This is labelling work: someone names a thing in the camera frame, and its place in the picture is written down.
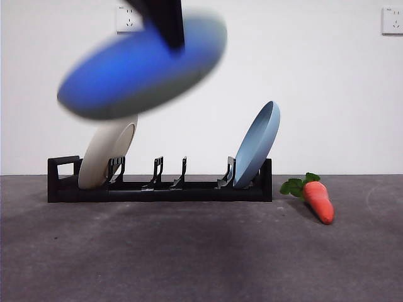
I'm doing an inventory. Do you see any orange toy carrot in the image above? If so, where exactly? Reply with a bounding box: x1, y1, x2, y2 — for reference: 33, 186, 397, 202
280, 172, 336, 225

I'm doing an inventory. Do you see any cream plate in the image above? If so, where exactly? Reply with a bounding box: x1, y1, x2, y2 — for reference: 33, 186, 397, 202
78, 114, 139, 190

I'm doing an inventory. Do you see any white wall socket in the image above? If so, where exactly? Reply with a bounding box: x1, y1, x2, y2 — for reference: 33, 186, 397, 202
116, 5, 145, 35
381, 6, 403, 36

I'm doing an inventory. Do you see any green plate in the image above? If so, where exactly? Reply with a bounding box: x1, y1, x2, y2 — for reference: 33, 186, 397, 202
56, 10, 229, 121

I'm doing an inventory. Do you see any black plate rack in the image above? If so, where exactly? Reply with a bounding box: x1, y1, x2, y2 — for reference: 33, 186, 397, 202
47, 155, 273, 203

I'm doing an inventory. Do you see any blue plate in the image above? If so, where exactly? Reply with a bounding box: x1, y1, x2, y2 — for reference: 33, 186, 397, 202
233, 100, 281, 189

